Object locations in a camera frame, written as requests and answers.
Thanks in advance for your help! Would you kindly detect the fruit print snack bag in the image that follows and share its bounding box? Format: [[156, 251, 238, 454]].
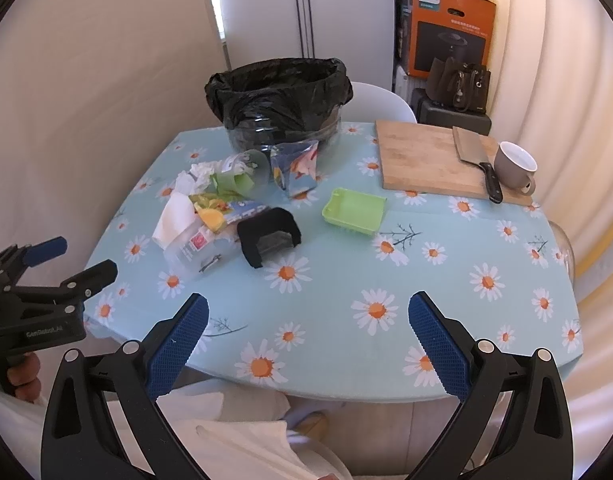
[[189, 192, 267, 233]]

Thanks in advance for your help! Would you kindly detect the colourful snack wrapper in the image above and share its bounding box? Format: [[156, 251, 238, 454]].
[[270, 140, 319, 198]]

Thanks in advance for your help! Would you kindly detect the steel cleaver black handle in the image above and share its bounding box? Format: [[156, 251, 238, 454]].
[[452, 127, 504, 204]]

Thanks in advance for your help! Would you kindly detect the black storage box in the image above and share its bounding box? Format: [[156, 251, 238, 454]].
[[410, 88, 492, 136]]

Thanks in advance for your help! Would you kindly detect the orange Philips appliance box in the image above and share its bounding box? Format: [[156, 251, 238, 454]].
[[401, 0, 497, 79]]

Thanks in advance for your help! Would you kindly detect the white chair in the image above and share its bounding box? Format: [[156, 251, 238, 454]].
[[341, 81, 417, 124]]

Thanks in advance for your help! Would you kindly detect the brown leather handbag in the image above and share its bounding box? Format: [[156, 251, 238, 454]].
[[426, 56, 491, 114]]

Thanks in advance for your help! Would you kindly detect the person's left hand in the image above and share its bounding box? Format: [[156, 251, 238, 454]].
[[7, 352, 42, 403]]

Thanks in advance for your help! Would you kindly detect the clear trash bin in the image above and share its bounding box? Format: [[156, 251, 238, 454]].
[[227, 107, 341, 155]]

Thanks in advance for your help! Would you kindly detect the clear plastic cup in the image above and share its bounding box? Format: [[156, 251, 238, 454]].
[[215, 150, 271, 200]]

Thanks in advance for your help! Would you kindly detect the white tissue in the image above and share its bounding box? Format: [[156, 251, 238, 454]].
[[174, 160, 221, 196]]

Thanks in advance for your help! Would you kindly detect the black trash bag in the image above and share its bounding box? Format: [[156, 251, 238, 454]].
[[204, 58, 353, 131]]

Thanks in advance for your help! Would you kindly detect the grey white mug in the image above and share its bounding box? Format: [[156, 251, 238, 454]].
[[493, 141, 538, 195]]

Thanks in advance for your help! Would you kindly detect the green plastic tray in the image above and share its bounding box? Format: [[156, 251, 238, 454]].
[[322, 188, 387, 235]]

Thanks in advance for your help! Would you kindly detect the white refrigerator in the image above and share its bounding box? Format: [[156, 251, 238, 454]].
[[211, 0, 395, 89]]

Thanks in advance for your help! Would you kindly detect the white paper cup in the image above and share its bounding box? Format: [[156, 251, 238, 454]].
[[151, 191, 196, 250]]

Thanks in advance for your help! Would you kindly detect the daisy print blue tablecloth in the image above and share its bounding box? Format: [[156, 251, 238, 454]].
[[85, 124, 583, 402]]

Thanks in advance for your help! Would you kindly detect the black plastic container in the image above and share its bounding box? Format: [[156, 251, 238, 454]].
[[236, 207, 302, 269]]

